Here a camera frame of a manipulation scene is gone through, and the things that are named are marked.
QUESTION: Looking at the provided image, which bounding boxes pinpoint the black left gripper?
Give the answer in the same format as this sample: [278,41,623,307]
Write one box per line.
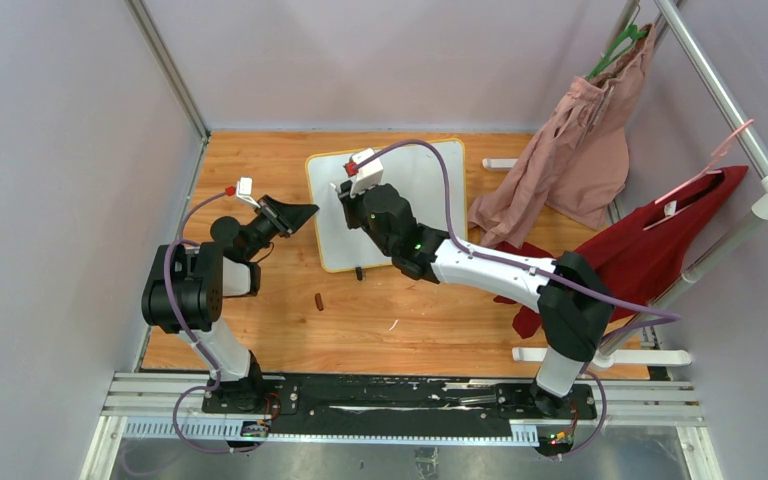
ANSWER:
[243,196,318,262]

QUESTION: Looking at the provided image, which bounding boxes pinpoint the yellow framed whiteboard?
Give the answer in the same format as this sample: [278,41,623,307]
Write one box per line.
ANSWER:
[305,138,467,273]

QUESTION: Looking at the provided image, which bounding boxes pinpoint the brown marker cap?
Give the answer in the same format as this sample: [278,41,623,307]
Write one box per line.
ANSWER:
[314,293,325,311]

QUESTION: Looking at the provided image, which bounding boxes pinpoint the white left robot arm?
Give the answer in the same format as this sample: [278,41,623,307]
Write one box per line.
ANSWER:
[141,195,319,418]

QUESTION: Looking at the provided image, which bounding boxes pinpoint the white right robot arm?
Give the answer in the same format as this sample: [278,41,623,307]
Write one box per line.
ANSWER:
[335,180,615,418]

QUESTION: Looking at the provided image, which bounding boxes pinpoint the white whiteboard eraser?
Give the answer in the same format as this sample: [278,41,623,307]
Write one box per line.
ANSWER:
[482,158,517,172]

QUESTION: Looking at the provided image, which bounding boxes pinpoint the pink hanging garment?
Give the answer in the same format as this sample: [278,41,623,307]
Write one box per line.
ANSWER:
[468,23,657,247]

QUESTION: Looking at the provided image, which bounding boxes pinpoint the green clothes hanger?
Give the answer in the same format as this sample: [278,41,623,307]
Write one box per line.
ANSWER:
[585,23,649,80]

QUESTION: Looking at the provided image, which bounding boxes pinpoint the pink clothes hanger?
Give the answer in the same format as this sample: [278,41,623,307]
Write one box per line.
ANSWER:
[654,118,754,204]

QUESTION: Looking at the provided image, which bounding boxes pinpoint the metal clothes rack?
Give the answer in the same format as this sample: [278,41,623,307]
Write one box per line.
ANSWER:
[511,0,768,371]

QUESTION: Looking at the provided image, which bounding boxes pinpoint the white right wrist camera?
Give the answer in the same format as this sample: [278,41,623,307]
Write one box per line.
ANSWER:
[344,148,383,197]

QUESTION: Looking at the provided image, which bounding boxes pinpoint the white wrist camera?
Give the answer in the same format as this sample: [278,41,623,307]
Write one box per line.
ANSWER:
[344,148,383,197]
[235,176,260,210]

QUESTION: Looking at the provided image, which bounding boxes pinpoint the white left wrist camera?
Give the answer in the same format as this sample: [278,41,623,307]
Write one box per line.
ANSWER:
[235,176,260,210]

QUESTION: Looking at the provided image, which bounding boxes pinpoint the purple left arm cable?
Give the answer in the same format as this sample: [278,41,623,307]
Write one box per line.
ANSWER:
[118,186,263,478]

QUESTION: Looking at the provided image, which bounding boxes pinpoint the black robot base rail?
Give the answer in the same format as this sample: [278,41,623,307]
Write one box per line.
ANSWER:
[95,370,707,458]

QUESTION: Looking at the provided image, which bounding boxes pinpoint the aluminium corner frame post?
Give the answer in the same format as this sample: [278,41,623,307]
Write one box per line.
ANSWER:
[124,0,211,145]

